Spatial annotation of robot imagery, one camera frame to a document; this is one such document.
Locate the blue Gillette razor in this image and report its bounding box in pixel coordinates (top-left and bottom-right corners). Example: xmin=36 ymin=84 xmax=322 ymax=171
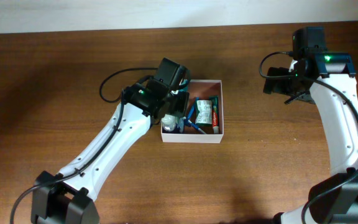
xmin=183 ymin=102 xmax=196 ymax=120

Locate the green and white soap packet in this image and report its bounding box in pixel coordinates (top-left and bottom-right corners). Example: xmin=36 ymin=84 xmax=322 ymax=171
xmin=195 ymin=100 xmax=212 ymax=126

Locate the blue foam soap pump bottle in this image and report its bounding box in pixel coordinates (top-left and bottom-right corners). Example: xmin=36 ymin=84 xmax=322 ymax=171
xmin=161 ymin=114 xmax=184 ymax=134

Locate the Colgate toothpaste tube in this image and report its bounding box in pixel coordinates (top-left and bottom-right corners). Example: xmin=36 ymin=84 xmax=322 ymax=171
xmin=209 ymin=95 xmax=219 ymax=134

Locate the blue and white toothbrush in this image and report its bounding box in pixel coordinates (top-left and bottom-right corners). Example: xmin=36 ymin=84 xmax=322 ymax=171
xmin=184 ymin=118 xmax=206 ymax=134

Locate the teal Listerine mouthwash bottle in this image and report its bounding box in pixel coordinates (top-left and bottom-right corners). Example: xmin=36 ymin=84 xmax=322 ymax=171
xmin=180 ymin=86 xmax=188 ymax=92

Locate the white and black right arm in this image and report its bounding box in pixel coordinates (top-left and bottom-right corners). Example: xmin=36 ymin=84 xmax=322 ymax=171
xmin=261 ymin=27 xmax=358 ymax=224

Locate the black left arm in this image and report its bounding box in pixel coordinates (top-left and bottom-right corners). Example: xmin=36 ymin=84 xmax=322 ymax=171
xmin=30 ymin=58 xmax=191 ymax=223

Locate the white open cardboard box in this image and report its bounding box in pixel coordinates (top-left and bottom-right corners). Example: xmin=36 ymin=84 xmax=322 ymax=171
xmin=160 ymin=80 xmax=224 ymax=144

